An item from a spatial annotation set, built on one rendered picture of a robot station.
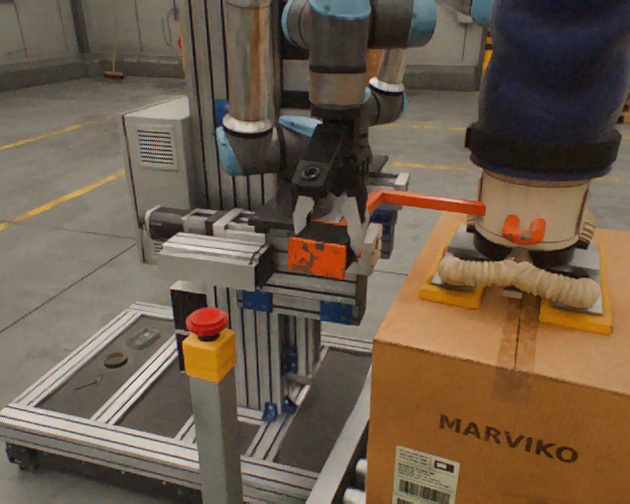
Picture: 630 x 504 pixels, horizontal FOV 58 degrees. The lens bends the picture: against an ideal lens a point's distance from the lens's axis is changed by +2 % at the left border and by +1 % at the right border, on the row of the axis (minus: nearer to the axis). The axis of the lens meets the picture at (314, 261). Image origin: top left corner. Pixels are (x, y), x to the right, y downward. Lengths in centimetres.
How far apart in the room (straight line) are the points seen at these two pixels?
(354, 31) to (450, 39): 1031
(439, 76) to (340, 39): 1024
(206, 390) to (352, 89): 57
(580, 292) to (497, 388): 18
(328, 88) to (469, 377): 45
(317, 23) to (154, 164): 103
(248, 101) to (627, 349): 86
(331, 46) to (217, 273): 79
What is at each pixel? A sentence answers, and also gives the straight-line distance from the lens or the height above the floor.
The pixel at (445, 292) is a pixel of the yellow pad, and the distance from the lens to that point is 95.
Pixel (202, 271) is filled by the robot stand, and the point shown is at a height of 92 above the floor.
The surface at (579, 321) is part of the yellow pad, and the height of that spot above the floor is 109.
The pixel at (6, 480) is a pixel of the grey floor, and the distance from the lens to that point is 237.
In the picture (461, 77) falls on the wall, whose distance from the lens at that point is 1093.
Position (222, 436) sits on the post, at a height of 81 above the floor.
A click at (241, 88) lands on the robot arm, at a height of 135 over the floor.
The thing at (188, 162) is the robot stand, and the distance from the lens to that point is 166.
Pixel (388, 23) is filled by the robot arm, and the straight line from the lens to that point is 87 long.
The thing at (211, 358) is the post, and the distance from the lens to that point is 97.
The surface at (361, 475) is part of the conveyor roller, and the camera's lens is 139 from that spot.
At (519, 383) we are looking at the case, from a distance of 84.
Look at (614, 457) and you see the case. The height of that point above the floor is 96.
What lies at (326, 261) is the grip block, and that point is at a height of 120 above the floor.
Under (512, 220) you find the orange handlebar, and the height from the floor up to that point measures 121.
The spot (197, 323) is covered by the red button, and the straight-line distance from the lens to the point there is 96.
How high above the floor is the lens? 153
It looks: 25 degrees down
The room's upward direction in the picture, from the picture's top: straight up
